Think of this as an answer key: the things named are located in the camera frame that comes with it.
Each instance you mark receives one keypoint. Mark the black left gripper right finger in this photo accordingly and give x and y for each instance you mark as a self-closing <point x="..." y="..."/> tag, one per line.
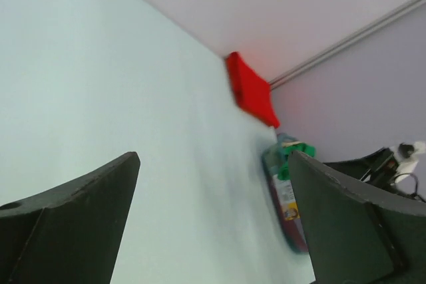
<point x="355" y="232"/>

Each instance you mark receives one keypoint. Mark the folded red t-shirt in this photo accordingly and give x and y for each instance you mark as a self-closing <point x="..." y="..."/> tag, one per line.
<point x="251" y="92"/>

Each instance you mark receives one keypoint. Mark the aluminium frame post right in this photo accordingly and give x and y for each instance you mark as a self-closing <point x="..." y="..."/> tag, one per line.
<point x="345" y="43"/>

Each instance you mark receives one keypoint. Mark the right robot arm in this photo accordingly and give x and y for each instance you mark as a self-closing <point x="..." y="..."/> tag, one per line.
<point x="386" y="167"/>

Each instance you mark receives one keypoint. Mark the blue plastic laundry basket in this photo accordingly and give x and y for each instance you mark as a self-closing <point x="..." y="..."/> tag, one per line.
<point x="282" y="195"/>

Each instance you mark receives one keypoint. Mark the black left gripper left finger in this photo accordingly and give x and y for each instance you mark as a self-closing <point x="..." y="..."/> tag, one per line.
<point x="72" y="232"/>

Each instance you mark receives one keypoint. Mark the green t-shirt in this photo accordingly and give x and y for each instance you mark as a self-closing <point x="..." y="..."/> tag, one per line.
<point x="287" y="151"/>

